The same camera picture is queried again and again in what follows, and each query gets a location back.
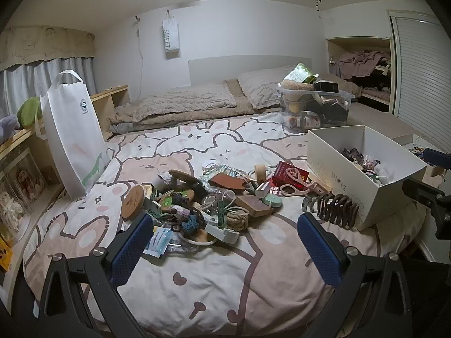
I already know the beige printed valance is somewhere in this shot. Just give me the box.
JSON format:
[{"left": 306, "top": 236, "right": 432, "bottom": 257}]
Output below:
[{"left": 0, "top": 25, "right": 96, "bottom": 72}]

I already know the brown leather piece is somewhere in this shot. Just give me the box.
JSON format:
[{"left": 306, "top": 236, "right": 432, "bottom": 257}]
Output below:
[{"left": 208, "top": 172, "right": 246, "bottom": 193}]

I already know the dark brown wooden block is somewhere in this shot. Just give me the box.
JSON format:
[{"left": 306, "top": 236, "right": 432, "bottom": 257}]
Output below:
[{"left": 235, "top": 195, "right": 274, "bottom": 218}]

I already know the green snack packet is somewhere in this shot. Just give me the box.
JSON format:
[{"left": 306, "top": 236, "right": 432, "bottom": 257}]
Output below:
[{"left": 284, "top": 63, "right": 318, "bottom": 84}]

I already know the grey quilted pillow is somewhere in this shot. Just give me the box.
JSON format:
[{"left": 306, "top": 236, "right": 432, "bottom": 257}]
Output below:
[
  {"left": 132, "top": 83, "right": 237, "bottom": 122},
  {"left": 238, "top": 65, "right": 304, "bottom": 110}
]

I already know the red small box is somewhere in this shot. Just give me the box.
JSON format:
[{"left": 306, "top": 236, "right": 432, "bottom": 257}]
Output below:
[{"left": 273, "top": 161, "right": 311, "bottom": 192}]

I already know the white hanging paper bag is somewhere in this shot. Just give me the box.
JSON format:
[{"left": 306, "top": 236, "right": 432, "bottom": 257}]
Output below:
[{"left": 162, "top": 10, "right": 181, "bottom": 59}]

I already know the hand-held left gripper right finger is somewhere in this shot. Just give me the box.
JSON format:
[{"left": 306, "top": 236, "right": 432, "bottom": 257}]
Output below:
[{"left": 297, "top": 212, "right": 415, "bottom": 338}]

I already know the yellow toy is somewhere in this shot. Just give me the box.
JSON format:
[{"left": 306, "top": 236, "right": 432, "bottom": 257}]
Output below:
[{"left": 0, "top": 237, "right": 14, "bottom": 272}]

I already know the glass bottle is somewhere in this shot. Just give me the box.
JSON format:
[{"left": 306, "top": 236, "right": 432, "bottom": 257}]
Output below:
[{"left": 286, "top": 111, "right": 322, "bottom": 132}]

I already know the white mesh pouch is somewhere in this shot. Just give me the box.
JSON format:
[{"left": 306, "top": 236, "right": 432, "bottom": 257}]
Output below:
[{"left": 372, "top": 166, "right": 392, "bottom": 184}]

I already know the green clothespin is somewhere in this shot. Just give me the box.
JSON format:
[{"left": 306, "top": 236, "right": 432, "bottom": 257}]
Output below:
[{"left": 216, "top": 200, "right": 230, "bottom": 228}]

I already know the pile of dark hair clips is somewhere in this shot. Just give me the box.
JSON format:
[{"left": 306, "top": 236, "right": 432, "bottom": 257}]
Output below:
[{"left": 343, "top": 147, "right": 364, "bottom": 163}]

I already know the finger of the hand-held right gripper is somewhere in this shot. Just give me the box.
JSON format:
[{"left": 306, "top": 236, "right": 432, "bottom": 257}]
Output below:
[
  {"left": 422, "top": 149, "right": 451, "bottom": 168},
  {"left": 403, "top": 179, "right": 451, "bottom": 240}
]

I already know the round wooden lid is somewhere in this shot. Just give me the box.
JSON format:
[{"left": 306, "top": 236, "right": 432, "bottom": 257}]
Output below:
[{"left": 121, "top": 185, "right": 146, "bottom": 219}]

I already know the brown hair claw clip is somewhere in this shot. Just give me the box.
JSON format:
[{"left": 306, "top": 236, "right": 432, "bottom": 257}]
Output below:
[{"left": 316, "top": 193, "right": 361, "bottom": 228}]

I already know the clear hair claw clip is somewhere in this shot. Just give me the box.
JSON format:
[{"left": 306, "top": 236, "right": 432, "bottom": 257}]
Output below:
[{"left": 301, "top": 194, "right": 319, "bottom": 214}]

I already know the pile of clothes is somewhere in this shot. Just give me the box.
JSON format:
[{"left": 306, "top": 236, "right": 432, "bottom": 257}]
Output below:
[{"left": 333, "top": 51, "right": 392, "bottom": 90}]

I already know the taupe bed sheet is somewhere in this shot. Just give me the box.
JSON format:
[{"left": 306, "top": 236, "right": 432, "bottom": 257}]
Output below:
[{"left": 347, "top": 102, "right": 428, "bottom": 145}]

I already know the clear display box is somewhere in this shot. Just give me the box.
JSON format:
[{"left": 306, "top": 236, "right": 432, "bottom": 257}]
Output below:
[
  {"left": 5, "top": 148, "right": 47, "bottom": 203},
  {"left": 0, "top": 183, "right": 33, "bottom": 243}
]

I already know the white tote bag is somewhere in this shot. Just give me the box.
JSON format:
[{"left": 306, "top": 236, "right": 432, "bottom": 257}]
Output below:
[{"left": 39, "top": 70, "right": 115, "bottom": 199}]

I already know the purple plush toy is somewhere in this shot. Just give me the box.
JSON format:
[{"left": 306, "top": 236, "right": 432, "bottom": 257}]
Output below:
[{"left": 0, "top": 114, "right": 21, "bottom": 145}]

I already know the jute rope bundle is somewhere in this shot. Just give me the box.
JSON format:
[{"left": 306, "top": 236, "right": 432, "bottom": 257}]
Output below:
[{"left": 225, "top": 208, "right": 249, "bottom": 232}]

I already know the crinkled clear wrapper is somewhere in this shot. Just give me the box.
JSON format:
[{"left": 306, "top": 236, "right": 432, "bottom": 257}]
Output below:
[{"left": 202, "top": 162, "right": 231, "bottom": 181}]

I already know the beige fleece blanket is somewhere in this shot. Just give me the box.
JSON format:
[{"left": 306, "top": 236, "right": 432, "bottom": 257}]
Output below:
[{"left": 107, "top": 75, "right": 363, "bottom": 134}]

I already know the clear plastic storage bin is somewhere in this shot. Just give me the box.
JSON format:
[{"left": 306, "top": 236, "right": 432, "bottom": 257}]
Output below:
[{"left": 278, "top": 83, "right": 355, "bottom": 134}]

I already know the beige fluffy cloth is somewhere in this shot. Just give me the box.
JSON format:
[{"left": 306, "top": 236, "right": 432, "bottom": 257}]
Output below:
[{"left": 280, "top": 79, "right": 315, "bottom": 93}]

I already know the mint green tape measure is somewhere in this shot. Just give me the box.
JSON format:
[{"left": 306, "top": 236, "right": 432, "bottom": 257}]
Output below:
[{"left": 262, "top": 194, "right": 283, "bottom": 209}]

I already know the black rectangular box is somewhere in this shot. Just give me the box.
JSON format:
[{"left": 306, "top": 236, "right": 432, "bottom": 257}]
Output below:
[{"left": 313, "top": 80, "right": 339, "bottom": 93}]

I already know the grey curtain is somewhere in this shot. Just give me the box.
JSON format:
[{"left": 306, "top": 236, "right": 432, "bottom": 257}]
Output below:
[{"left": 0, "top": 56, "right": 97, "bottom": 117}]

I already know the pink plastic scissor tool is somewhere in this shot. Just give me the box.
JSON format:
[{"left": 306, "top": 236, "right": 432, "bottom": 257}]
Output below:
[{"left": 278, "top": 167, "right": 333, "bottom": 198}]

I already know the white semicircular gadget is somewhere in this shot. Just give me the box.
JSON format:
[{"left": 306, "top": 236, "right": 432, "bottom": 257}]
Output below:
[{"left": 204, "top": 223, "right": 241, "bottom": 244}]

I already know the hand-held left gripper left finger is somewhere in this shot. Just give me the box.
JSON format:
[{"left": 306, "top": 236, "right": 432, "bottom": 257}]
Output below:
[{"left": 37, "top": 212, "right": 154, "bottom": 338}]

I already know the wooden bedside shelf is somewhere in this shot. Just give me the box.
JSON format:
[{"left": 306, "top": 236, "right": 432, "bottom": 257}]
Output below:
[{"left": 0, "top": 84, "right": 130, "bottom": 289}]

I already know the white slatted closet door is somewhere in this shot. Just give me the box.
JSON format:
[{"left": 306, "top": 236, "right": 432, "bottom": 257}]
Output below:
[{"left": 389, "top": 10, "right": 451, "bottom": 152}]

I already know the printed bunny blanket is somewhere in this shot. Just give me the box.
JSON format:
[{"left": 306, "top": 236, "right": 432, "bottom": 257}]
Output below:
[{"left": 23, "top": 111, "right": 435, "bottom": 328}]

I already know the green plush toy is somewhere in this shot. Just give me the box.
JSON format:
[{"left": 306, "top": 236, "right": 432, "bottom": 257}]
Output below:
[{"left": 17, "top": 97, "right": 43, "bottom": 128}]

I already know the blue white sachet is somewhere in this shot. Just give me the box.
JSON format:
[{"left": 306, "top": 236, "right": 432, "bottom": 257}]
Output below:
[{"left": 143, "top": 227, "right": 173, "bottom": 258}]

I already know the white shoe box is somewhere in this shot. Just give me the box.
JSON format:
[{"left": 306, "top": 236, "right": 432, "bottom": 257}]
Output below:
[{"left": 306, "top": 125, "right": 438, "bottom": 232}]

